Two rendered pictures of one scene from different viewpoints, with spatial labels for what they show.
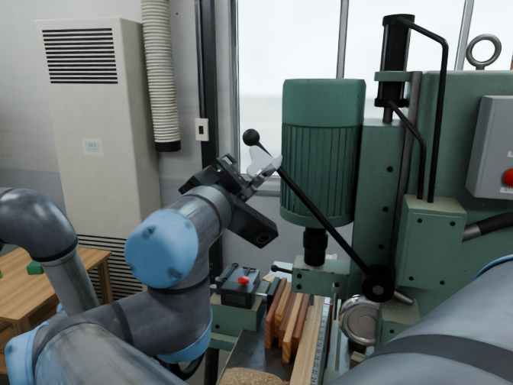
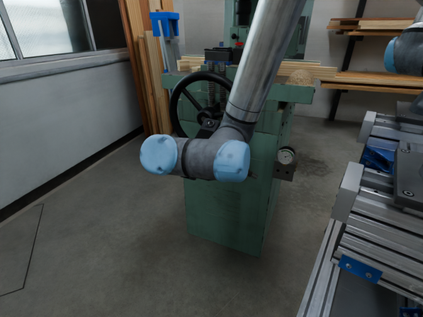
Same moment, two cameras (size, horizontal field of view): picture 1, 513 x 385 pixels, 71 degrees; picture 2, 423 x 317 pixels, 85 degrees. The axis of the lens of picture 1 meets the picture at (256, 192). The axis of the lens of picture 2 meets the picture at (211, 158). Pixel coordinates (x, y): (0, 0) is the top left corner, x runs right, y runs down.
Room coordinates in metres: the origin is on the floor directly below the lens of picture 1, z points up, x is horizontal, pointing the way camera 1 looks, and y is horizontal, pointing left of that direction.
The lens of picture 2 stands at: (0.78, 0.91, 1.07)
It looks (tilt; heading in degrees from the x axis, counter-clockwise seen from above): 30 degrees down; 278
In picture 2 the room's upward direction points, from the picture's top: straight up
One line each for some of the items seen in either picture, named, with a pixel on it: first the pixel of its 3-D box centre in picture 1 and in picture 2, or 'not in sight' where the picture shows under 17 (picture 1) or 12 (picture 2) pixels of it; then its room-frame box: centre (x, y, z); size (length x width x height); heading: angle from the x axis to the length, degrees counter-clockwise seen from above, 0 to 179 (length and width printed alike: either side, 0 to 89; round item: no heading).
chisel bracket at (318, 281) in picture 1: (321, 279); (243, 38); (0.79, -0.16, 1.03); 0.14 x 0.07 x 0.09; 74
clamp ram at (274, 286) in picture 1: (262, 298); not in sight; (0.83, -0.02, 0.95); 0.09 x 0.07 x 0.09; 164
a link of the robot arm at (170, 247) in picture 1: (175, 241); not in sight; (0.39, 0.10, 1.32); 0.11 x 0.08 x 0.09; 164
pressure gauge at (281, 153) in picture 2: not in sight; (285, 156); (0.61, 0.13, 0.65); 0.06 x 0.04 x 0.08; 164
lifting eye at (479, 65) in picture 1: (482, 52); not in sight; (0.72, -0.42, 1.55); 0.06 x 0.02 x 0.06; 74
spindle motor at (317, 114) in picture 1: (320, 150); not in sight; (0.80, -0.14, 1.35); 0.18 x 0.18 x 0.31
